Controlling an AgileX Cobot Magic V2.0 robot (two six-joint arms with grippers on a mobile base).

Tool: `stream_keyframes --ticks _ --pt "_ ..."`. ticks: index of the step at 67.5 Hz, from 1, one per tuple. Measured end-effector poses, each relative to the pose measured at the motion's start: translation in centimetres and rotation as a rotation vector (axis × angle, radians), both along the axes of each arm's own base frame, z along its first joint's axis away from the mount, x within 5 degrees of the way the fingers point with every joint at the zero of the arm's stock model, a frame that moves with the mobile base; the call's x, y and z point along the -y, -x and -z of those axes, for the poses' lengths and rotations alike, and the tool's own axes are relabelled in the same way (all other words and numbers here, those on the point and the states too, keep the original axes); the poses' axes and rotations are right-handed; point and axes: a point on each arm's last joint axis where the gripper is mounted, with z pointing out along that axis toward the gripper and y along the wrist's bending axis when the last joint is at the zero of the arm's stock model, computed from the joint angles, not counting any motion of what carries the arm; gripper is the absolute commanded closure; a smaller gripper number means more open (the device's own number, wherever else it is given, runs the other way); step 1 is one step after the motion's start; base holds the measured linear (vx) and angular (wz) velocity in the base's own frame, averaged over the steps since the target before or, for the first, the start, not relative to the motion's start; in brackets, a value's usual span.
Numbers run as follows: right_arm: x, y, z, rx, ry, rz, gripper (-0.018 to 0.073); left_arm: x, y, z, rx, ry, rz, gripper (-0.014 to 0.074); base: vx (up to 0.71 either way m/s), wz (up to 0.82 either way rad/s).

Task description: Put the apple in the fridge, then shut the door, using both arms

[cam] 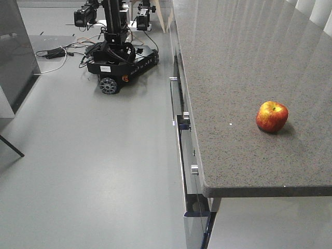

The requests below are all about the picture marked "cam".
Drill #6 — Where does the red yellow apple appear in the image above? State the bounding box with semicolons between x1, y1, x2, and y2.
256;101;288;133

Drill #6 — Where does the black wheeled mobile robot base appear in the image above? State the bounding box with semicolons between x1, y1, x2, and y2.
85;42;159;94

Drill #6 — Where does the black robot arm unit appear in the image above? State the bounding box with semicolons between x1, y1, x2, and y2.
135;0;156;31
74;0;100;27

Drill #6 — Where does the silver oven knob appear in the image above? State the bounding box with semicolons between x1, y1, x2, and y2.
182;112;189;120
190;164;199;175

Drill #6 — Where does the black built-in oven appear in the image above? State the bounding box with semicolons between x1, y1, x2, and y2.
174;115;216;249

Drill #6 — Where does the black vertical robot mast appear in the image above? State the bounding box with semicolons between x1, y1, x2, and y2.
102;0;121;45

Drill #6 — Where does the black power adapter brick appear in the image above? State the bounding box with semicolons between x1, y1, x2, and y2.
46;47;66;59

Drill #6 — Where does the grey kitchen island cabinet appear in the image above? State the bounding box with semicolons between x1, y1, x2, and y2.
1;1;40;119

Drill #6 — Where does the grey curtain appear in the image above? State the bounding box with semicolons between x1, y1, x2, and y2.
287;0;331;36

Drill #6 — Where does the silver oven door handle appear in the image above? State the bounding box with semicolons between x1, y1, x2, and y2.
169;77;177;126

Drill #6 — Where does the white floor cable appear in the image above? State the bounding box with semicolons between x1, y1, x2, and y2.
34;47;74;75

